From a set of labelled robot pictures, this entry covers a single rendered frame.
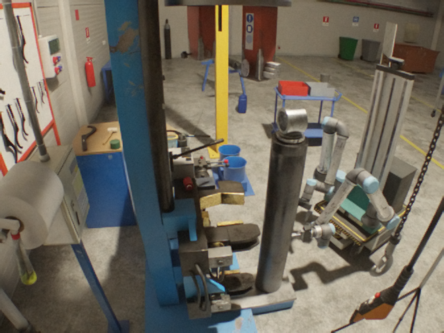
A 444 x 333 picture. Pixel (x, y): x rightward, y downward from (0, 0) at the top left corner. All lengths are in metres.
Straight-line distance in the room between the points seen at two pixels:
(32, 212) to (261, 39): 1.08
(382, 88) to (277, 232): 1.54
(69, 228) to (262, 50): 1.17
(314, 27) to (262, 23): 12.35
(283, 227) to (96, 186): 1.92
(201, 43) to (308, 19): 12.00
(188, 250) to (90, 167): 1.71
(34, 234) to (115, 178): 1.90
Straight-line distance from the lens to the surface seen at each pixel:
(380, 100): 2.75
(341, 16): 14.19
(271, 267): 2.24
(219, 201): 2.05
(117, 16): 1.36
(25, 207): 1.13
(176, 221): 1.58
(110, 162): 2.92
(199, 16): 1.51
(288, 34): 13.12
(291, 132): 1.63
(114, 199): 3.16
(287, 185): 1.75
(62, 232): 1.52
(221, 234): 1.71
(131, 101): 1.42
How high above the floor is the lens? 2.20
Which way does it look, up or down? 31 degrees down
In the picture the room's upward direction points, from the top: straight up
